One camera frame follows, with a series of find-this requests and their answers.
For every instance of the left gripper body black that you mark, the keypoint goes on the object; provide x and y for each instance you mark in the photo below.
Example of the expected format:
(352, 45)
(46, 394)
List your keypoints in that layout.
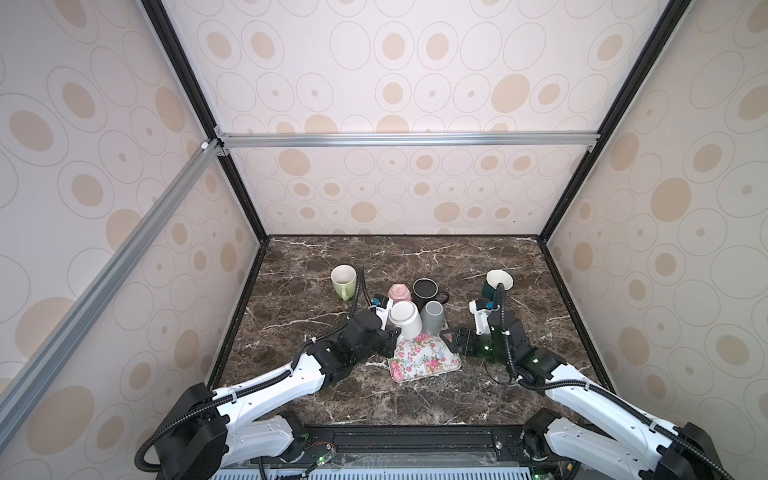
(381, 344)

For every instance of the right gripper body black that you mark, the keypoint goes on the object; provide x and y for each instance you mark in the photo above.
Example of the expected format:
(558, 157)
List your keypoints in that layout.
(482, 347)

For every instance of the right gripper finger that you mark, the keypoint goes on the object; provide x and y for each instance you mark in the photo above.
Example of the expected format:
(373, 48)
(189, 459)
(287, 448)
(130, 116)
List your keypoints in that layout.
(461, 347)
(456, 334)

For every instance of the grey mug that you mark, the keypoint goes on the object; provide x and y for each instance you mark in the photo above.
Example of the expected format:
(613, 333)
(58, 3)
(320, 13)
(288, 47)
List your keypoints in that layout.
(433, 318)

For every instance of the white mug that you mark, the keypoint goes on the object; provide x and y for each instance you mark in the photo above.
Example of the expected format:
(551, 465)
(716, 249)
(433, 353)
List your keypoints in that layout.
(405, 315)

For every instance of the pink mug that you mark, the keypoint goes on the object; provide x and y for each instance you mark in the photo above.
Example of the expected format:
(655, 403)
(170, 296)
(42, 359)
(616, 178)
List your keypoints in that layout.
(399, 292)

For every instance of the light green mug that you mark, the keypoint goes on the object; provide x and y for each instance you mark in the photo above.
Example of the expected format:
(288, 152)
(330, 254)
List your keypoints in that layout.
(344, 280)

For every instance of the dark green mug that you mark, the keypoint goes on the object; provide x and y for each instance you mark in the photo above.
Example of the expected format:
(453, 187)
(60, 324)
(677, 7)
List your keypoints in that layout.
(493, 279)

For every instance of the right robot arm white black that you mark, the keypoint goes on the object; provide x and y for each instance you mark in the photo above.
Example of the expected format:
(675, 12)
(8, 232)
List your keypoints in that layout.
(622, 442)

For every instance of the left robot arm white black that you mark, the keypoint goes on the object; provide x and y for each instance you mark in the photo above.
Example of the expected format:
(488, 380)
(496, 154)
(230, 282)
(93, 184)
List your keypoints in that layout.
(208, 429)

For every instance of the black mug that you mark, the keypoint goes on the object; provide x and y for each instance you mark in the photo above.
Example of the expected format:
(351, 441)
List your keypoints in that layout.
(425, 290)

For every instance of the floral serving tray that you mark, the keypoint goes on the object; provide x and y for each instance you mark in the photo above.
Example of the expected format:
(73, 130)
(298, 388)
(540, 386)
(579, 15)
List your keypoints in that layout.
(422, 357)

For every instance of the small circuit board with leds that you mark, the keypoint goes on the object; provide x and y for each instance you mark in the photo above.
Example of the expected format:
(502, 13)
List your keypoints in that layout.
(322, 452)

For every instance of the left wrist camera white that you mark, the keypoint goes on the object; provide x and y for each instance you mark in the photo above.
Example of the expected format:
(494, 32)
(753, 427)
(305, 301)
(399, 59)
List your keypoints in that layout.
(381, 306)

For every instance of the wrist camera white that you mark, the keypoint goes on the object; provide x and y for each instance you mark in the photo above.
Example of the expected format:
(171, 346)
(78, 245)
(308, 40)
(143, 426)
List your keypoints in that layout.
(381, 306)
(481, 309)

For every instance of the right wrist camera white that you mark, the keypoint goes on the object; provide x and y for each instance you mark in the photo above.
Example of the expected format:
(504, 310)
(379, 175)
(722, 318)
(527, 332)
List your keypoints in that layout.
(481, 309)

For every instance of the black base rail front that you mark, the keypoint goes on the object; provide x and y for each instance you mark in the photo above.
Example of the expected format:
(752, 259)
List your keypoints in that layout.
(410, 452)

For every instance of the horizontal aluminium rail back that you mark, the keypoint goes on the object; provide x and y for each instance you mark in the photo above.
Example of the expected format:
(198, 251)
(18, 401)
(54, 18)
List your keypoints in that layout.
(228, 141)

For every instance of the diagonal aluminium rail left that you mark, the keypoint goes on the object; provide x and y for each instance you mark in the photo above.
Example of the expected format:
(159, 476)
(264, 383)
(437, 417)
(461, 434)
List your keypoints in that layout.
(46, 364)

